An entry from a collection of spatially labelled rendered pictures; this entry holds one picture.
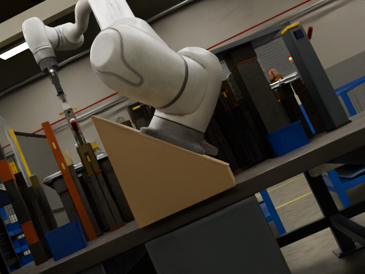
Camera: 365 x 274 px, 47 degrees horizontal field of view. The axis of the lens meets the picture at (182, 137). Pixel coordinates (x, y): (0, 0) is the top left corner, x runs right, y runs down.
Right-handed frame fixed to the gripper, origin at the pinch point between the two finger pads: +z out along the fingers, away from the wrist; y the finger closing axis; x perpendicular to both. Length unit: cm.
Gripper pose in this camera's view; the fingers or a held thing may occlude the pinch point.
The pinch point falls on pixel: (64, 103)
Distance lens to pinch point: 191.7
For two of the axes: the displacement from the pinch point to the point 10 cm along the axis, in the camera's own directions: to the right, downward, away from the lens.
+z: 4.1, 9.1, -1.0
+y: -1.8, 1.9, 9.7
